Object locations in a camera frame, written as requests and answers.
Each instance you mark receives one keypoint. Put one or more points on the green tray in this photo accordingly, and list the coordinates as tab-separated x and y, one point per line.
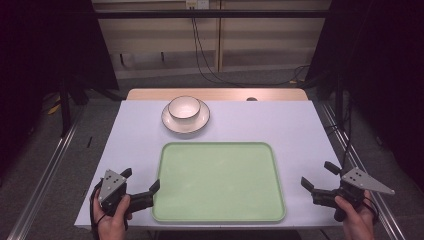
218	183

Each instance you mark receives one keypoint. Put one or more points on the white bowl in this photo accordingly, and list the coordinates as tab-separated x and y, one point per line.
184	108

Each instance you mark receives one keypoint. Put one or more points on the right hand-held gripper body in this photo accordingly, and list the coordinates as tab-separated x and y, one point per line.
363	181

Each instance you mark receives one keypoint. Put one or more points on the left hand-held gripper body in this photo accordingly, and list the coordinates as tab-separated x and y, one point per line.
111	186

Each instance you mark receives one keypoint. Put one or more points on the white plate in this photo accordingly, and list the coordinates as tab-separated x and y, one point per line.
186	126

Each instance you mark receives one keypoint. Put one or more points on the black horizontal bar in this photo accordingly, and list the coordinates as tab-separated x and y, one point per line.
213	14

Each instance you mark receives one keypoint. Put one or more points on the metal floor rail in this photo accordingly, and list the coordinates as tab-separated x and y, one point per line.
43	180
363	166

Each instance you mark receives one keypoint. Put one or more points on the white wall socket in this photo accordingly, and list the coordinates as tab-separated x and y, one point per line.
197	3

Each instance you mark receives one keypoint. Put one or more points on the black metal stand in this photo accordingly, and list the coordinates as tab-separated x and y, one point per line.
65	110
339	100

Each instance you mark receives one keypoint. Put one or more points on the yellow floor tape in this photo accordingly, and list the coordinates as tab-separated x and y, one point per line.
55	107

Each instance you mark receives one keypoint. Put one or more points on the person's right hand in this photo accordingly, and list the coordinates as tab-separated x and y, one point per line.
356	220

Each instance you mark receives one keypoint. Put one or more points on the black curtain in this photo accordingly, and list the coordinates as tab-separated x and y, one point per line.
383	66
46	50

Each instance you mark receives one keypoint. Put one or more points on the person's left hand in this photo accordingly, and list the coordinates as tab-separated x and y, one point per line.
113	223

